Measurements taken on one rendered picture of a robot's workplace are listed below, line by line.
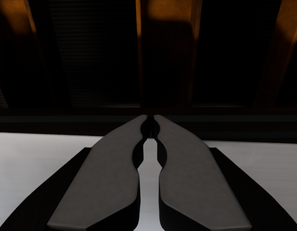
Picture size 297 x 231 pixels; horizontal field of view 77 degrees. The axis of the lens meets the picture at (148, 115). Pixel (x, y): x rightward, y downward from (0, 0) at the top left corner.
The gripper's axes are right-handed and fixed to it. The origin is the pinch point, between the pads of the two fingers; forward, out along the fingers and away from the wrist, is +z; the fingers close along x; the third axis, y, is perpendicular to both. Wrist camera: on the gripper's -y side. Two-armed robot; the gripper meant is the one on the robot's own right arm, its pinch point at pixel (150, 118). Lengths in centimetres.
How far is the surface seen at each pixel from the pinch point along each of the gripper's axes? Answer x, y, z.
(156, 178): 0.5, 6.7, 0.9
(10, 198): -13.8, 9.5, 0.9
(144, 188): -0.6, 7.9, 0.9
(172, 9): 2.9, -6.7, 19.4
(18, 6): -19.0, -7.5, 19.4
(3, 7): -21.2, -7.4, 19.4
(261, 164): 9.1, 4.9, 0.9
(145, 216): -0.7, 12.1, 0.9
